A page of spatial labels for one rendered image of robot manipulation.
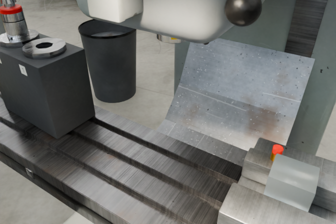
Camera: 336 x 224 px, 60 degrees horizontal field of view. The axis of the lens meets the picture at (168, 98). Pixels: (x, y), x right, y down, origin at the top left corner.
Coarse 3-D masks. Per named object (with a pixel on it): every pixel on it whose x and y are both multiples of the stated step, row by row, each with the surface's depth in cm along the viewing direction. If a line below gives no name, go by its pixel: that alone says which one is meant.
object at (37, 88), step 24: (0, 48) 65; (24, 48) 62; (48, 48) 62; (72, 48) 65; (0, 72) 69; (24, 72) 61; (48, 72) 60; (72, 72) 65; (24, 96) 67; (48, 96) 62; (72, 96) 67; (48, 120) 65; (72, 120) 69
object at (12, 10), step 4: (16, 4) 66; (0, 8) 63; (4, 8) 63; (8, 8) 63; (12, 8) 63; (16, 8) 64; (20, 8) 65; (0, 12) 64; (4, 12) 63; (8, 12) 63; (12, 12) 64; (16, 12) 64
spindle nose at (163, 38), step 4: (156, 36) 40; (160, 36) 39; (164, 36) 39; (160, 40) 39; (164, 40) 39; (168, 40) 39; (172, 40) 39; (176, 40) 39; (180, 40) 39; (184, 40) 39
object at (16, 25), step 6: (18, 12) 64; (6, 18) 64; (12, 18) 64; (18, 18) 65; (24, 18) 67; (6, 24) 65; (12, 24) 65; (18, 24) 65; (24, 24) 67; (6, 30) 66; (12, 30) 65; (18, 30) 66; (24, 30) 67; (12, 36) 66; (18, 36) 66; (24, 36) 67
